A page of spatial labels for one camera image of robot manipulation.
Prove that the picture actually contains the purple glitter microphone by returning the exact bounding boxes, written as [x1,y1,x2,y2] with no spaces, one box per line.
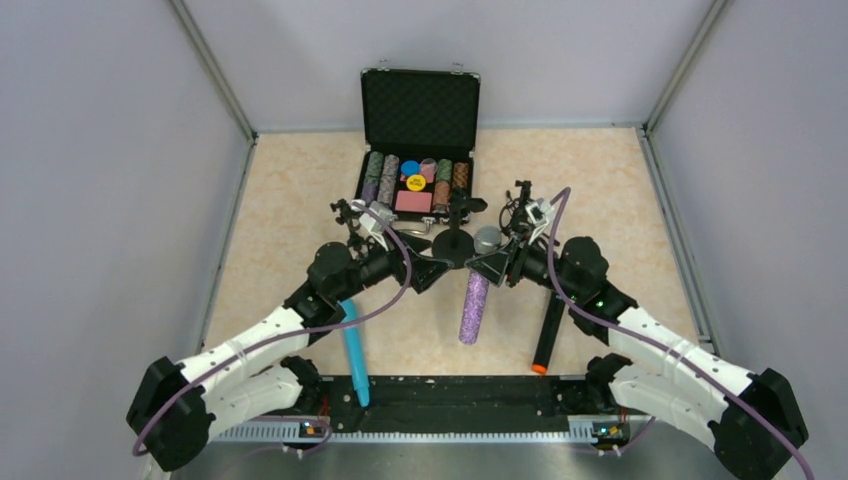
[458,225,502,345]

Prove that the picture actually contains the round base clamp stand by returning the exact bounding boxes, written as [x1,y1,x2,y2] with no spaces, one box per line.
[431,187,488,269]

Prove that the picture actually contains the shock mount tripod stand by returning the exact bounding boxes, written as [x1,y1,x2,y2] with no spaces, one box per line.
[498,180,550,247]

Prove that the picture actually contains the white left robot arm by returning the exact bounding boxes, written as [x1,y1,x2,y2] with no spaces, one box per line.
[126,234,455,472]

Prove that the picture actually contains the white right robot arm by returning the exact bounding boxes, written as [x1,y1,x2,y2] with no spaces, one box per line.
[466,237,809,479]

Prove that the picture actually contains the small black tripod stand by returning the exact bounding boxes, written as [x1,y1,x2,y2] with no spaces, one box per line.
[330,199,370,260]

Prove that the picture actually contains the pink playing card deck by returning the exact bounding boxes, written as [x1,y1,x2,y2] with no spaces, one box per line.
[394,190,433,213]

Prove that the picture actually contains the black microphone orange end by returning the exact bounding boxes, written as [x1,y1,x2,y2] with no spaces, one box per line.
[531,293,566,375]

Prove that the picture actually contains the purple poker chip stack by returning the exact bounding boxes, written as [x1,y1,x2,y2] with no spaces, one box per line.
[359,183,379,207]

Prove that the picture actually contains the yellow big blind button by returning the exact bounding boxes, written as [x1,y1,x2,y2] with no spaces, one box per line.
[405,174,427,192]

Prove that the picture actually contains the pink poker chip stack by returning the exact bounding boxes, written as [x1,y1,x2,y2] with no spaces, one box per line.
[432,181,451,213]

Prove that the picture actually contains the teal microphone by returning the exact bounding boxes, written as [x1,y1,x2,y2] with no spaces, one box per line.
[343,326,371,408]

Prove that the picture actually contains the blue dealer button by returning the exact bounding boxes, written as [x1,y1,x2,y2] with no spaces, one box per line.
[400,160,420,177]

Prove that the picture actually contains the green poker chip stack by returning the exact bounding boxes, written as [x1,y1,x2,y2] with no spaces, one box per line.
[435,159,453,182]

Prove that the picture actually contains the orange black chip stack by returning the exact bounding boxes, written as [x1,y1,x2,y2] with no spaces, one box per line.
[452,162,470,193]

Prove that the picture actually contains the black poker chip case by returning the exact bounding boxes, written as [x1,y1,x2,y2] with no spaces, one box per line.
[354,67,481,224]

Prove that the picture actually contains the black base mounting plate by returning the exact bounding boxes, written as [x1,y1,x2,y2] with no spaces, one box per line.
[265,375,637,434]

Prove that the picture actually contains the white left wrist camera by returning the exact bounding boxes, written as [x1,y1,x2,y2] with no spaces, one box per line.
[359,201,396,248]

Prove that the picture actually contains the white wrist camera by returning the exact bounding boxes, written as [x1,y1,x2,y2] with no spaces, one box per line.
[359,201,396,248]
[525,198,555,235]

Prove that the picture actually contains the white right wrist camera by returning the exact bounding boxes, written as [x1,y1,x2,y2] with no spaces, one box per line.
[525,198,555,235]

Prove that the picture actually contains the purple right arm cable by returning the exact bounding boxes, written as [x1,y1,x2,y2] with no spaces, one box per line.
[545,187,816,480]

